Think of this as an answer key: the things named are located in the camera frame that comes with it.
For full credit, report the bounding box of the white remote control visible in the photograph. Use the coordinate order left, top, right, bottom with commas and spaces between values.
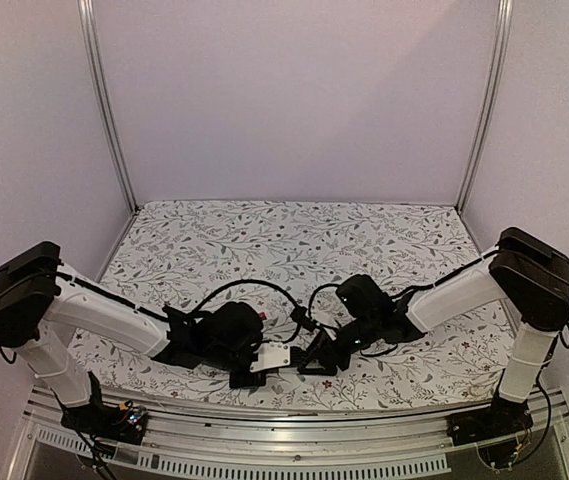
264, 367, 306, 382

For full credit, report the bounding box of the left aluminium frame post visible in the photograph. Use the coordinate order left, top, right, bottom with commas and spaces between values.
77, 0, 139, 214

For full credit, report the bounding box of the left black camera cable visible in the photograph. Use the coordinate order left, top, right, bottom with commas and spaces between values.
183, 279, 300, 326

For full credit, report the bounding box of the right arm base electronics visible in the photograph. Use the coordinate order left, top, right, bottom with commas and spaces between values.
446, 394, 533, 470

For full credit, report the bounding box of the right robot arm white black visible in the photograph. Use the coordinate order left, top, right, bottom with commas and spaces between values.
294, 227, 569, 436

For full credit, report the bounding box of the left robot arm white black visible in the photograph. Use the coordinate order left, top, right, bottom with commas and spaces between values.
0, 241, 293, 434

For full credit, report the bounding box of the front aluminium rail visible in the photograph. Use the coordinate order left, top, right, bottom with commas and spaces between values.
6, 387, 569, 480

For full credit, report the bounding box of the floral patterned table mat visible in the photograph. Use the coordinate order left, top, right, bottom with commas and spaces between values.
69, 201, 513, 411

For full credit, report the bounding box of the aluminium frame post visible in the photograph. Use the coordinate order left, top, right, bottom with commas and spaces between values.
455, 0, 513, 217
77, 0, 139, 214

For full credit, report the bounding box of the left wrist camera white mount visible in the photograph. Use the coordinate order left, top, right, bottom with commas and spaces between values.
249, 343, 291, 373

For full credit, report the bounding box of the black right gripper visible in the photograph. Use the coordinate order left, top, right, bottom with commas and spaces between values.
297, 313, 380, 376

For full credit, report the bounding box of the right aluminium frame post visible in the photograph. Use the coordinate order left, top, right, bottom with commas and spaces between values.
455, 0, 513, 217

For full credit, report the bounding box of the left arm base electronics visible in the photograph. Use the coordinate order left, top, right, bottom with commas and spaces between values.
61, 372, 148, 445

